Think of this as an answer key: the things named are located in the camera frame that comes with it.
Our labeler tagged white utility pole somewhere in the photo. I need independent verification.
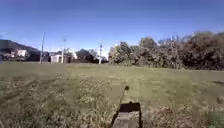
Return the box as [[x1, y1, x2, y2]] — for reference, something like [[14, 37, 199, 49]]
[[97, 42, 104, 65]]

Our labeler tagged dark-roofed building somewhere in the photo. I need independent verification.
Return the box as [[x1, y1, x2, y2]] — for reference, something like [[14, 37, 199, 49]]
[[75, 48, 100, 64]]

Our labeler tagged mown green grass field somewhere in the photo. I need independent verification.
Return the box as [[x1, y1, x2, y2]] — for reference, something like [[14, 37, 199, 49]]
[[0, 61, 224, 128]]

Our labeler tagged thin utility pole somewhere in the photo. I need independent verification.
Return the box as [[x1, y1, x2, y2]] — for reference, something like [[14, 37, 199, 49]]
[[60, 36, 67, 65]]

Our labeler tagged small white building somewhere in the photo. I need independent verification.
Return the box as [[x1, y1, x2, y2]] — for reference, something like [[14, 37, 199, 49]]
[[49, 54, 64, 65]]

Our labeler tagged row of trees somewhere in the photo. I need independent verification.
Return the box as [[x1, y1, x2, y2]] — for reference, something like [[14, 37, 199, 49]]
[[108, 31, 224, 71]]

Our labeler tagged grey utility pole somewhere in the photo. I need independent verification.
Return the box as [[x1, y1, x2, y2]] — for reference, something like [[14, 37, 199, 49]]
[[39, 31, 46, 65]]

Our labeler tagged pale building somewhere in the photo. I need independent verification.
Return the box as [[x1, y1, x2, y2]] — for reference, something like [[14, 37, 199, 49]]
[[16, 49, 28, 58]]

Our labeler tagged dark wooded hill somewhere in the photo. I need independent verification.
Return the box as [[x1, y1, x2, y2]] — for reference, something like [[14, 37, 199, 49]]
[[0, 39, 42, 62]]

